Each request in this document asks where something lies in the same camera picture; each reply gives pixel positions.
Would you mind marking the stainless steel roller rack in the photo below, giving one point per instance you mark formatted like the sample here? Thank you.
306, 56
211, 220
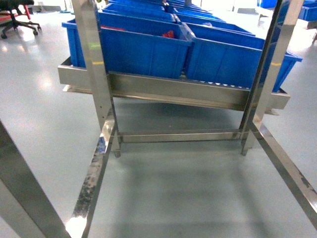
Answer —
104, 87

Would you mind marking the large blue plastic bin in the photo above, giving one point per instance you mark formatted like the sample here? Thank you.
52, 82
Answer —
221, 56

